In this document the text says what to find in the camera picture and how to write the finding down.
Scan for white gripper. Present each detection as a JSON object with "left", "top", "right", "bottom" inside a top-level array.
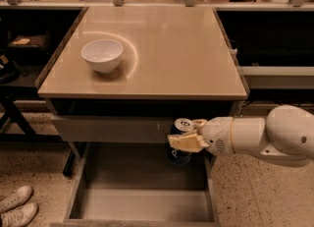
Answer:
[{"left": 168, "top": 117, "right": 234, "bottom": 156}]

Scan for blue pepsi can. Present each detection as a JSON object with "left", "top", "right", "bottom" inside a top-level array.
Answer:
[{"left": 168, "top": 118, "right": 194, "bottom": 165}]

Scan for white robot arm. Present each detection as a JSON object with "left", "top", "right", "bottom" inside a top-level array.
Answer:
[{"left": 168, "top": 105, "right": 314, "bottom": 167}]

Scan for beige top drawer cabinet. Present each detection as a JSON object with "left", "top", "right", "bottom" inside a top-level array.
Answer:
[{"left": 33, "top": 5, "right": 250, "bottom": 177}]

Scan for open middle drawer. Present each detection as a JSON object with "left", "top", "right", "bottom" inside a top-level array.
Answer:
[{"left": 49, "top": 143, "right": 221, "bottom": 227}]

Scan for closed top drawer front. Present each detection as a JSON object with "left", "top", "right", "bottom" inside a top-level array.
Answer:
[{"left": 52, "top": 116, "right": 174, "bottom": 143}]

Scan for white ceramic bowl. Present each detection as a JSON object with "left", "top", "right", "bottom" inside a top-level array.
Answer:
[{"left": 80, "top": 39, "right": 124, "bottom": 74}]

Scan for black stand legs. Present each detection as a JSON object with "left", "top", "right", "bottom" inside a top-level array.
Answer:
[{"left": 0, "top": 94, "right": 62, "bottom": 142}]

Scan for lower white sneaker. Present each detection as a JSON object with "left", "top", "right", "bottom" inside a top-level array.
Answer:
[{"left": 0, "top": 202, "right": 38, "bottom": 227}]

